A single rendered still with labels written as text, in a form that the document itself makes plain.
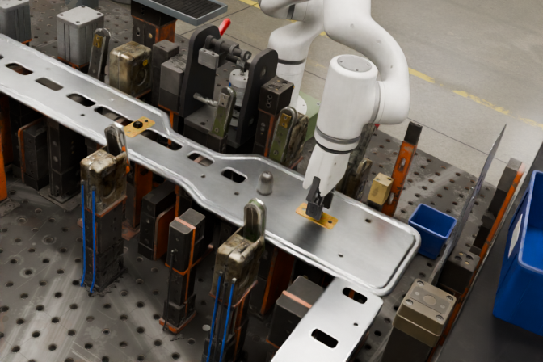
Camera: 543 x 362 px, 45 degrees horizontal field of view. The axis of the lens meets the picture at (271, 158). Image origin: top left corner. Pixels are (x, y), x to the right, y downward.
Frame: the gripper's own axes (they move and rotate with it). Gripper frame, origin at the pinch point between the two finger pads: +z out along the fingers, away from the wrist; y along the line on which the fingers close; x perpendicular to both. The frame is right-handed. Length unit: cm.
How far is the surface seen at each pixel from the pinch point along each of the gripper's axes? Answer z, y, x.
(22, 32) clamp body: 6, -17, -102
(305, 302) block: 5.3, 19.9, 8.6
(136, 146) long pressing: 3.3, 5.8, -41.8
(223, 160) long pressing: 3.3, -2.9, -24.9
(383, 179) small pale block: -3.1, -12.3, 8.0
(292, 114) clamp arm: -6.8, -15.4, -16.2
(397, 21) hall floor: 104, -353, -96
